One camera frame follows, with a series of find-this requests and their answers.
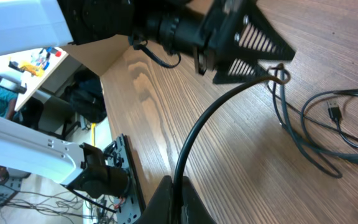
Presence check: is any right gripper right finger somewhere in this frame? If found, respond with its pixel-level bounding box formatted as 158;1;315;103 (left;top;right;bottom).
180;176;216;224

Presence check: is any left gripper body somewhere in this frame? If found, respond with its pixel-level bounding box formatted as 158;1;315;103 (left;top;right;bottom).
193;1;250;75

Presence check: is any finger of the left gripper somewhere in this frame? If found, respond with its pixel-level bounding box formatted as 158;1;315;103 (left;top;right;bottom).
213;59;269;84
234;1;295;61

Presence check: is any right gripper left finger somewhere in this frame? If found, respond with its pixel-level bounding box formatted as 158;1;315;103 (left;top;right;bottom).
134;175;173;224

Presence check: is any black backpack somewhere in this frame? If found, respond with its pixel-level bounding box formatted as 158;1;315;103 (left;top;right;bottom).
64;68;107;123

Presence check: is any background desk with clutter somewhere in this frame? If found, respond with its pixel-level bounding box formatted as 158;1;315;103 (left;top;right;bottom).
0;47;69;111

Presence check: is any seated person in teal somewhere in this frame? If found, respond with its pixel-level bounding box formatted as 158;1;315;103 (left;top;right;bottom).
0;76;44;130

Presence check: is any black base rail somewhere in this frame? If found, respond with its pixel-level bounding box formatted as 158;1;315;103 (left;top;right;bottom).
103;133;147;224

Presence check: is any right camera cable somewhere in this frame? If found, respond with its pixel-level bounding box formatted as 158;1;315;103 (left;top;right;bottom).
172;63;291;212

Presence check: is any floor cable clutter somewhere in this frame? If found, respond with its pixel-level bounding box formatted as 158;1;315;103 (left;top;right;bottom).
0;185;117;224

